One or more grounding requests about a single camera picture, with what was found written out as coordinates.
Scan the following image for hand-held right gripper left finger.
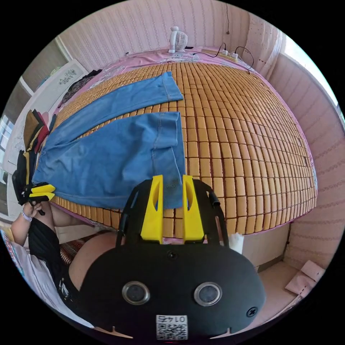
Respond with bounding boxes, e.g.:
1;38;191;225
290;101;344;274
140;174;164;241

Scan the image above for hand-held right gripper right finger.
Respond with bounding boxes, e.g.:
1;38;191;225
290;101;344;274
182;174;204;241

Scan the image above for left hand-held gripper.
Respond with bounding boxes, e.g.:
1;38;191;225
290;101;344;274
12;172;56;216

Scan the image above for light blue jeans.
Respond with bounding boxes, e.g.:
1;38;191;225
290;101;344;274
32;71;187;210

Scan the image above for person's left forearm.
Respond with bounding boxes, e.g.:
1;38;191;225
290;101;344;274
10;211;36;246

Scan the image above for person's left hand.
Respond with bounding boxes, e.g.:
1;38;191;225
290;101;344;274
22;201;43;219

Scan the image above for pile of clothes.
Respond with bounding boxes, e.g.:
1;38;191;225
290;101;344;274
16;109;58;174

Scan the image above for person's body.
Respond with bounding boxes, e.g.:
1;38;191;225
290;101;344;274
26;202;130;331

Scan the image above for bed with woven mat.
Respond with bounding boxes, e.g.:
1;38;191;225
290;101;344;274
32;46;319;244

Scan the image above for white cupboard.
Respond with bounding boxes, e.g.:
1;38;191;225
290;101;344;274
5;57;89;165

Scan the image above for dark floral garment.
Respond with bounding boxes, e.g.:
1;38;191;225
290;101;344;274
60;69;103;105

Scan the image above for pink folded cloth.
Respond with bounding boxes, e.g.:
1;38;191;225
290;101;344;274
285;259;327;296

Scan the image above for power strip with plugs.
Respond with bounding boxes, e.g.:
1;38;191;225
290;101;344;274
217;49;240;63

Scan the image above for small white fan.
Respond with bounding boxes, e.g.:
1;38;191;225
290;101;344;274
168;26;188;54

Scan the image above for pink curtain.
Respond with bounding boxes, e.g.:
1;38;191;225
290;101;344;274
244;13;284;79

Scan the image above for window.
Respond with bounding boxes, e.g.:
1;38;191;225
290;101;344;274
279;34;341;110

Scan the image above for black cable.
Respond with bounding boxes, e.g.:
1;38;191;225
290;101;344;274
234;46;256;75

